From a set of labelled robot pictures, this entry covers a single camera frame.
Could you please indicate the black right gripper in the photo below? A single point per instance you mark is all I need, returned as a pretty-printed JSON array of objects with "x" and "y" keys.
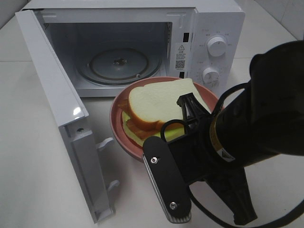
[{"x": 211, "y": 150}]

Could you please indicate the white bread sandwich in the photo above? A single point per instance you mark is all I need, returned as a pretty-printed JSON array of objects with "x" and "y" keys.
[{"x": 147, "y": 108}]

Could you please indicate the pink round plate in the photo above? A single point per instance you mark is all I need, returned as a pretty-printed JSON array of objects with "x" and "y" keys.
[{"x": 116, "y": 122}]

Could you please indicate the white microwave door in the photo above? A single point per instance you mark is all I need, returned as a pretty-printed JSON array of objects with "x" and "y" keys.
[{"x": 70, "y": 115}]

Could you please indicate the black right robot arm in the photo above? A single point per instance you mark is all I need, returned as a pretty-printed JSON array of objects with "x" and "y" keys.
[{"x": 251, "y": 122}]

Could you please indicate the white lower microwave knob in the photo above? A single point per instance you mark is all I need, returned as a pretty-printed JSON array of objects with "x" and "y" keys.
[{"x": 210, "y": 75}]

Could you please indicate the white microwave knob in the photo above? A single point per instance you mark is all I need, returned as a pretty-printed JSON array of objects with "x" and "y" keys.
[
  {"x": 217, "y": 46},
  {"x": 210, "y": 75}
]

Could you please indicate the white upper microwave knob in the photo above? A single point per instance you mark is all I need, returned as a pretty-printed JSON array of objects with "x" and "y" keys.
[{"x": 217, "y": 46}]

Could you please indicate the white warning label sticker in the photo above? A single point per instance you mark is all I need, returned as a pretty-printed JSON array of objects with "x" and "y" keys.
[{"x": 181, "y": 56}]

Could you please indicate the glass microwave turntable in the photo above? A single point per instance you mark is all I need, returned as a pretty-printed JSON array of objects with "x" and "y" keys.
[{"x": 119, "y": 62}]

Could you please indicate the white microwave oven body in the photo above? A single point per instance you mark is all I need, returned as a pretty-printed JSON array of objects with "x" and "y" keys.
[{"x": 72, "y": 25}]

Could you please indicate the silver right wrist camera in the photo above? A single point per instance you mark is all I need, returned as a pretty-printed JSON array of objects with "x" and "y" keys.
[{"x": 166, "y": 180}]

